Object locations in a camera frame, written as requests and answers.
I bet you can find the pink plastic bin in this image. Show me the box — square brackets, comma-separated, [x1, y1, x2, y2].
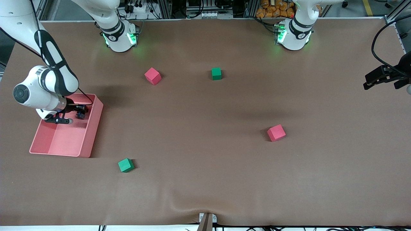
[29, 93, 104, 158]

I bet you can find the pink foam cube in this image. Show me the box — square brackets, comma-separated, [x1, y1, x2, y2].
[267, 124, 286, 142]
[144, 67, 162, 86]

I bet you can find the white power strip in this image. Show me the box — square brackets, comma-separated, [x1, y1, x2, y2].
[127, 3, 151, 14]

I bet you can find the orange bag pile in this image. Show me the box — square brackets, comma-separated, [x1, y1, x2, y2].
[256, 0, 321, 18]

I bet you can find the brown table cover mat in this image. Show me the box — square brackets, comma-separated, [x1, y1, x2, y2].
[0, 18, 411, 227]

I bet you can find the white connector block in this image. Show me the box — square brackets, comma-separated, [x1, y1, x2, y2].
[186, 12, 233, 19]

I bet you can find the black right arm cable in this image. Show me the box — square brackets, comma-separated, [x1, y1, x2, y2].
[0, 0, 94, 106]

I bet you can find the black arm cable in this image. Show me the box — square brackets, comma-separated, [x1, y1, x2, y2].
[0, 0, 94, 106]
[371, 14, 411, 69]

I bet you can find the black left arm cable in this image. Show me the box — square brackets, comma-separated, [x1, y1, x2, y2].
[371, 14, 411, 69]

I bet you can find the aluminium frame post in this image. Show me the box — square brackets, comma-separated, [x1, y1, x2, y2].
[384, 0, 411, 24]
[246, 0, 257, 18]
[159, 0, 172, 19]

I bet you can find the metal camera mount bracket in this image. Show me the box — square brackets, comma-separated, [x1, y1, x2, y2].
[197, 212, 217, 231]

